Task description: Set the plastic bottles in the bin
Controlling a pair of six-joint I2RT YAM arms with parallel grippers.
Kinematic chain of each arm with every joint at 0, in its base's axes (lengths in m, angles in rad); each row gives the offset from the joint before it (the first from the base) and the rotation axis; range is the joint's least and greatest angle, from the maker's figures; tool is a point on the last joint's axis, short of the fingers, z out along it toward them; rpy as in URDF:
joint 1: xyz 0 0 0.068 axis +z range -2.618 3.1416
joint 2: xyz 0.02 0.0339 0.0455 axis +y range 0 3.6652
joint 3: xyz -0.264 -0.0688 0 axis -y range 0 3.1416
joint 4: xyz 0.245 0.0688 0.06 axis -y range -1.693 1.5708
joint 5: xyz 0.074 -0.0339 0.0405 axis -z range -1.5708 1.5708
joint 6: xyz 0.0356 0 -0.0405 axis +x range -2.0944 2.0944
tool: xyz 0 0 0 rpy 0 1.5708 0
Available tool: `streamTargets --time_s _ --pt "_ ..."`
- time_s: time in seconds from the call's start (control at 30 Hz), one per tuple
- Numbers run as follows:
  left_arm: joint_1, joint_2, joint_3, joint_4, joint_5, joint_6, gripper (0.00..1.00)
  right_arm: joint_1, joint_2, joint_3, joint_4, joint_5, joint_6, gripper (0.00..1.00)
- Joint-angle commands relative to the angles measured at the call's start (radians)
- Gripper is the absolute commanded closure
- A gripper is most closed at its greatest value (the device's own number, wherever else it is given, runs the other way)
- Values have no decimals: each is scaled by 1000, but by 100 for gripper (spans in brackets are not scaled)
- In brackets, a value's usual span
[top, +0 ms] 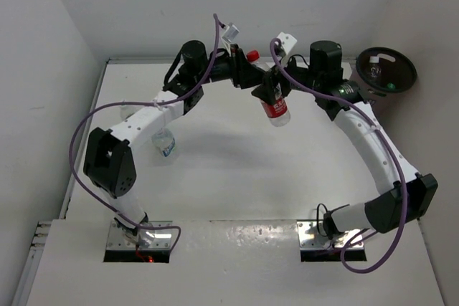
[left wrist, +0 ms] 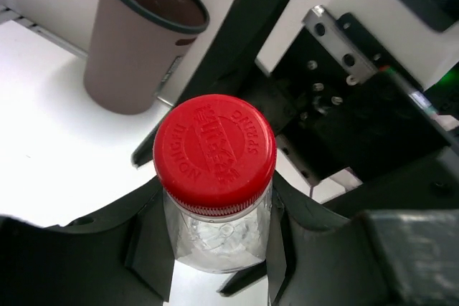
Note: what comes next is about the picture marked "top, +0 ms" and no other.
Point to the green label clear bottle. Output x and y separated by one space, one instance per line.
126 111

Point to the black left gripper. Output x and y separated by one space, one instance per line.
244 74

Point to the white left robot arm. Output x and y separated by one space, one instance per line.
109 156

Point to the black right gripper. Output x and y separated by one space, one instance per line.
266 90

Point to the red cap labelled bottle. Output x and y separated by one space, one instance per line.
277 113

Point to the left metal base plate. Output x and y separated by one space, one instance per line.
147 240

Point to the metal base plate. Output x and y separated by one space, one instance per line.
147 240
312 238

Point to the brown bin black rim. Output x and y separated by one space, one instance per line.
396 69

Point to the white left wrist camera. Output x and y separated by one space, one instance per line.
228 34

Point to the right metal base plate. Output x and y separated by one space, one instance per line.
312 238

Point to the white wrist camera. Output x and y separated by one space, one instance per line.
284 45
228 34

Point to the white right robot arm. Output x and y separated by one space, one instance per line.
404 193

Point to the blue cap clear bottle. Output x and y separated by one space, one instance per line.
374 67

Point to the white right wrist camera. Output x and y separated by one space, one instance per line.
284 45

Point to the blue label clear bottle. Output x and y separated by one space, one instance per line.
164 142

